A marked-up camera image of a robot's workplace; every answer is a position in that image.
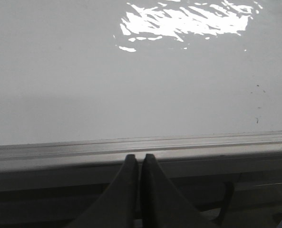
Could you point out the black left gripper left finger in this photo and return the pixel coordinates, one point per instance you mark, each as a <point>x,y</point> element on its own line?
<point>115,208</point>

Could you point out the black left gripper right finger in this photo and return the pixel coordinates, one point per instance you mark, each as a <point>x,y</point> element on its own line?
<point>162,205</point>

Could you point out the dark framed panel below board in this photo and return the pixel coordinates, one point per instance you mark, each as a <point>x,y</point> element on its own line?
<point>255,201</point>

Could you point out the white whiteboard with aluminium frame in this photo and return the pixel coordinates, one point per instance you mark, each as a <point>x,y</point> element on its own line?
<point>88,81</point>

